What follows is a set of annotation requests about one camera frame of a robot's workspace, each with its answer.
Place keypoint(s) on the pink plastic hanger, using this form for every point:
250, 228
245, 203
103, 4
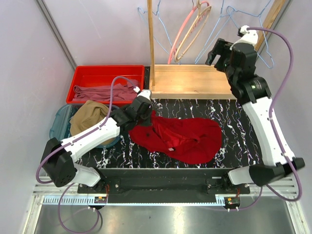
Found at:
180, 34

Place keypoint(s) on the light blue wire hanger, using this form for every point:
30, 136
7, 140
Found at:
225, 26

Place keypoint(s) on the tan brown garment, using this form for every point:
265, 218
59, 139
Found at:
88, 115

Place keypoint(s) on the beige wooden hanger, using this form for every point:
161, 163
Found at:
192, 36

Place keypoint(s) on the blue wire hanger far right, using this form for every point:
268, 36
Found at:
253, 14

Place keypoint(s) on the wooden rack post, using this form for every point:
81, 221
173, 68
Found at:
151, 42
270, 19

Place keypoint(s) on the mauve pink garment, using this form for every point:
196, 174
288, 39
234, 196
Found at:
121, 92

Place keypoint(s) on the wooden rack base tray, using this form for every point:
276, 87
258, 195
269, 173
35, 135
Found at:
189, 82

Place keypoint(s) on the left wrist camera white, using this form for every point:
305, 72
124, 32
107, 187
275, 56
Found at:
146, 93

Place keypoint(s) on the aluminium rail frame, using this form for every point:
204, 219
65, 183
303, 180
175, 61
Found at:
164, 212

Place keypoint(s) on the left wooden rack post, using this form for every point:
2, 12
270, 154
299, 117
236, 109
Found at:
151, 42

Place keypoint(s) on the red pleated skirt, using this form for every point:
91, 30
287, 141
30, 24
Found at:
190, 140

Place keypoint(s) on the right wooden rack post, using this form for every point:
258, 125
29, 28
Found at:
270, 19

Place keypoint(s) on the teal transparent plastic tub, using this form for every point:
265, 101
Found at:
61, 125

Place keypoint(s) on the blue wire hanger left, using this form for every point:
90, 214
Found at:
167, 16

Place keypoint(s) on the black marble pattern mat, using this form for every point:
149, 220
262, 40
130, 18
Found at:
239, 142

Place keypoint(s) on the red plastic bin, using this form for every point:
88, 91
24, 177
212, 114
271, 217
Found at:
103, 75

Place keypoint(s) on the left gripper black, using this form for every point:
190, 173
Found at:
149, 111

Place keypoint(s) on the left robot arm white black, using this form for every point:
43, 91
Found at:
60, 157

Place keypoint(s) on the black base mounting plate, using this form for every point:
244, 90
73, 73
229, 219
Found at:
165, 186

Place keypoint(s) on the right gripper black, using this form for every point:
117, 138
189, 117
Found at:
223, 48

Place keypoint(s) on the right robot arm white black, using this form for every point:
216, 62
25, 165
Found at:
237, 62

